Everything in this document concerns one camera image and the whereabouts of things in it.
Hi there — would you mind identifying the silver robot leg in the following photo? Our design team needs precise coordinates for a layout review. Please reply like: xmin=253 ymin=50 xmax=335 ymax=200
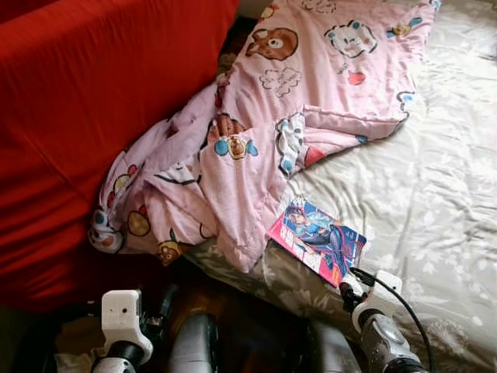
xmin=167 ymin=311 xmax=220 ymax=373
xmin=307 ymin=320 xmax=362 ymax=373

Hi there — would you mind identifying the beige floral bed cover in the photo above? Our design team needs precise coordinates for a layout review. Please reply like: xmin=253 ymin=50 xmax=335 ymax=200
xmin=182 ymin=0 xmax=497 ymax=373

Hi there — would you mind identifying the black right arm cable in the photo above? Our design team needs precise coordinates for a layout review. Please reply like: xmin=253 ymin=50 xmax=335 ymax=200
xmin=349 ymin=267 xmax=434 ymax=373

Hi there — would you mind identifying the colourful comic book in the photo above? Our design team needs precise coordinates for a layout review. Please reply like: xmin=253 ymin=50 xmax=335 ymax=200
xmin=267 ymin=196 xmax=367 ymax=288

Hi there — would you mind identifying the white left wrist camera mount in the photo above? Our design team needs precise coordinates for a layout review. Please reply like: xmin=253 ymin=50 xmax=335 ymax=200
xmin=102 ymin=289 xmax=155 ymax=364

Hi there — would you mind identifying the pink cartoon print blanket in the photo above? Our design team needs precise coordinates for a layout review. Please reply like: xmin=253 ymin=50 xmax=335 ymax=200
xmin=88 ymin=0 xmax=443 ymax=274

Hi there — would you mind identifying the silver robot right leg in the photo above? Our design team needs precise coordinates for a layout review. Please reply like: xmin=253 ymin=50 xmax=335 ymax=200
xmin=307 ymin=320 xmax=362 ymax=373

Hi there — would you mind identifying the silver robot left leg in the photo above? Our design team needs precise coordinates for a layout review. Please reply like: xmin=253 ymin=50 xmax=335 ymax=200
xmin=167 ymin=311 xmax=220 ymax=373

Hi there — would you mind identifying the large red covered cushion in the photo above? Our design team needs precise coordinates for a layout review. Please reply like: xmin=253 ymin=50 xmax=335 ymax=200
xmin=0 ymin=0 xmax=240 ymax=312

